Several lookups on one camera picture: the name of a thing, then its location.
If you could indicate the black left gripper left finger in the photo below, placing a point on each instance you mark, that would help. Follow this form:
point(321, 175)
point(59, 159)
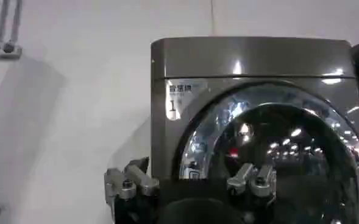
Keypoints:
point(136, 179)

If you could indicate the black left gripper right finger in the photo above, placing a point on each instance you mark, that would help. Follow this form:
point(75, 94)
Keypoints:
point(252, 181)

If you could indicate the round glass dryer door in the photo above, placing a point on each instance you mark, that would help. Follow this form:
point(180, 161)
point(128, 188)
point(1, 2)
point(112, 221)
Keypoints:
point(276, 146)

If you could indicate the grey dryer with number sticker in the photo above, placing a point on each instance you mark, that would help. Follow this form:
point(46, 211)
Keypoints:
point(252, 58)

